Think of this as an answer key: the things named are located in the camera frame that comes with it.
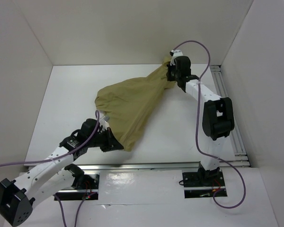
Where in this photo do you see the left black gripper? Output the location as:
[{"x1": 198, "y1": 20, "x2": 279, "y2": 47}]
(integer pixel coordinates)
[{"x1": 87, "y1": 127, "x2": 123, "y2": 152}]

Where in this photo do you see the olive yellow jacket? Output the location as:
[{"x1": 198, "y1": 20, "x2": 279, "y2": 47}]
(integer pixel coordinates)
[{"x1": 95, "y1": 57, "x2": 175, "y2": 152}]

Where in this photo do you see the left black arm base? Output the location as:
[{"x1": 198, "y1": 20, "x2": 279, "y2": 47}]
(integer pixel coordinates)
[{"x1": 64, "y1": 164, "x2": 100, "y2": 190}]

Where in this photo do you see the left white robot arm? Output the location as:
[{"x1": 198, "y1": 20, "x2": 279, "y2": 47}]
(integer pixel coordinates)
[{"x1": 0, "y1": 119, "x2": 124, "y2": 227}]

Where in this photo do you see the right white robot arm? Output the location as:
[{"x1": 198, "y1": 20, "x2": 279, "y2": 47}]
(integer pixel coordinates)
[{"x1": 167, "y1": 50, "x2": 234, "y2": 185}]

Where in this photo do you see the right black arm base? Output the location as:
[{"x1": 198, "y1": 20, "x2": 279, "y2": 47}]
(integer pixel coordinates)
[{"x1": 179, "y1": 166, "x2": 225, "y2": 188}]

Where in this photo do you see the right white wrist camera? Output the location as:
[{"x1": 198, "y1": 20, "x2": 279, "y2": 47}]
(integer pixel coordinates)
[{"x1": 169, "y1": 50, "x2": 183, "y2": 66}]

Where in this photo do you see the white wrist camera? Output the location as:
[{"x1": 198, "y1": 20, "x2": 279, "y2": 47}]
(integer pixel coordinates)
[
  {"x1": 102, "y1": 116, "x2": 110, "y2": 123},
  {"x1": 169, "y1": 50, "x2": 183, "y2": 66}
]

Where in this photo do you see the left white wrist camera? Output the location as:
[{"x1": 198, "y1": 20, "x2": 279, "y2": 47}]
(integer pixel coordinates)
[{"x1": 102, "y1": 116, "x2": 110, "y2": 123}]

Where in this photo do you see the front aluminium rail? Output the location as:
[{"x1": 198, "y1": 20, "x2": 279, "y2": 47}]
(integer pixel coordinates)
[{"x1": 26, "y1": 161, "x2": 250, "y2": 171}]

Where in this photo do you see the aluminium rail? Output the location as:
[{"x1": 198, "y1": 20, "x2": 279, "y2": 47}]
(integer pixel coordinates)
[
  {"x1": 26, "y1": 161, "x2": 250, "y2": 171},
  {"x1": 210, "y1": 65, "x2": 249, "y2": 162}
]

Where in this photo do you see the right side aluminium rail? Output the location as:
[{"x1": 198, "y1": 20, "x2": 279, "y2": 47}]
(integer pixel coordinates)
[{"x1": 210, "y1": 65, "x2": 249, "y2": 162}]

